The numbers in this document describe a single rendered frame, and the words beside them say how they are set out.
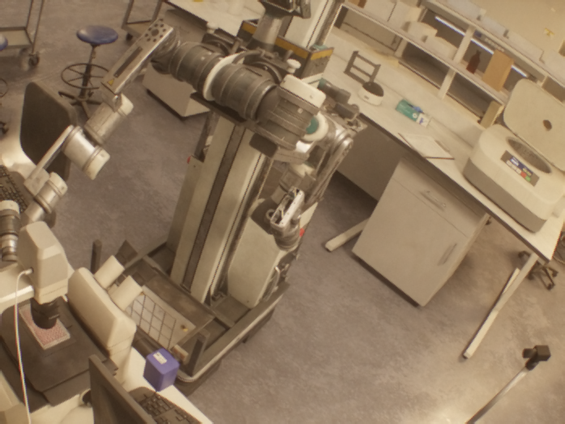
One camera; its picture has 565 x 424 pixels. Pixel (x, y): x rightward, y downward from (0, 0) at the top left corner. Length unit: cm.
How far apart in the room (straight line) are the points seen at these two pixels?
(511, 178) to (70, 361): 233
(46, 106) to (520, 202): 237
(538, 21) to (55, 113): 432
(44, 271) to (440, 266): 256
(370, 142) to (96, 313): 307
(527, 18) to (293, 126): 402
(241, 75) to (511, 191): 178
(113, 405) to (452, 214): 250
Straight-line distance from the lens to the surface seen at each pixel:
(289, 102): 138
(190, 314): 221
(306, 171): 181
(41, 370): 116
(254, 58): 156
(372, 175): 402
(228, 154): 188
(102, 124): 157
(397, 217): 318
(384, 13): 364
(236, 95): 144
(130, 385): 142
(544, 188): 287
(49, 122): 216
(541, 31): 512
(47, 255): 93
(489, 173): 286
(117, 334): 118
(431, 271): 320
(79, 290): 124
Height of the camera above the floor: 194
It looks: 31 degrees down
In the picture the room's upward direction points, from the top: 25 degrees clockwise
